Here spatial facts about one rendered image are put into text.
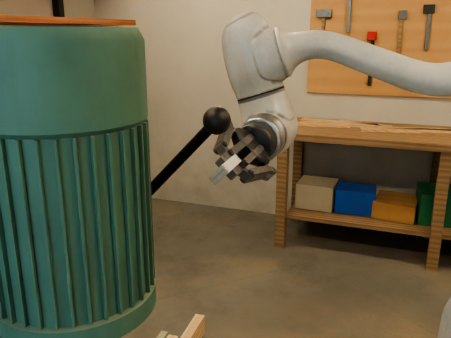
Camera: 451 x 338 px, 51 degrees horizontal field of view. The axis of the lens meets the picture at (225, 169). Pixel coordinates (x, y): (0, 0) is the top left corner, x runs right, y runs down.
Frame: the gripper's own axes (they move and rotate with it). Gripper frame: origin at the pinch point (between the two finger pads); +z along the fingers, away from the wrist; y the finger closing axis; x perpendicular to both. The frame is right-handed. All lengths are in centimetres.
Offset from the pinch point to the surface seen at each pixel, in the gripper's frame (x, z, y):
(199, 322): -32.6, -13.0, -18.6
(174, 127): -144, -316, 64
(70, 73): 8.7, 30.5, 14.1
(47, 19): -101, -191, 144
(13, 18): -102, -164, 144
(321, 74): -20, -307, 8
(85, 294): -6.8, 30.2, -0.1
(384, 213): -47, -260, -93
